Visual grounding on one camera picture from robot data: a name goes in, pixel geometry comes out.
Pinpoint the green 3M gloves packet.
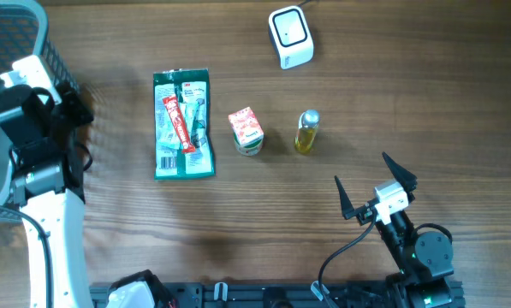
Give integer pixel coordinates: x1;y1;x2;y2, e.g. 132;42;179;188
153;68;215;181

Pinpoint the mint green wipes packet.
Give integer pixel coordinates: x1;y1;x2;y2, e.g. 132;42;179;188
156;102;199;150

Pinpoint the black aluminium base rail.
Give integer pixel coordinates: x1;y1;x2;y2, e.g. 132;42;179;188
90;280;466;308

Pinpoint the white barcode scanner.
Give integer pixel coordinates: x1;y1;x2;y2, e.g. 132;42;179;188
268;5;314;70

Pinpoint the grey plastic mesh basket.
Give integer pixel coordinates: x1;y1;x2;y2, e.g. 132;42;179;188
0;0;80;205

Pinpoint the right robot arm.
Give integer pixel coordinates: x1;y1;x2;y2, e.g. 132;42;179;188
318;153;456;307

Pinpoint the green lid stock jar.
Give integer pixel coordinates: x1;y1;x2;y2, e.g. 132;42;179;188
234;132;264;156

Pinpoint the yellow dish soap bottle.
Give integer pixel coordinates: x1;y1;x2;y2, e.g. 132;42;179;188
294;110;320;154

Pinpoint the red Nescafe coffee sachet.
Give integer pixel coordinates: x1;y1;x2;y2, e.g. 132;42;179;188
163;94;196;154

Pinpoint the orange white tissue pack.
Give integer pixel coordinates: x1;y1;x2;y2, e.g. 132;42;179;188
229;107;264;146

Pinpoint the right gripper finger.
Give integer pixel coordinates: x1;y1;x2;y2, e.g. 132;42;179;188
382;151;418;193
334;175;357;220

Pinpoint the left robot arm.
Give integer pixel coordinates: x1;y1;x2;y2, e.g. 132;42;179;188
0;85;93;307

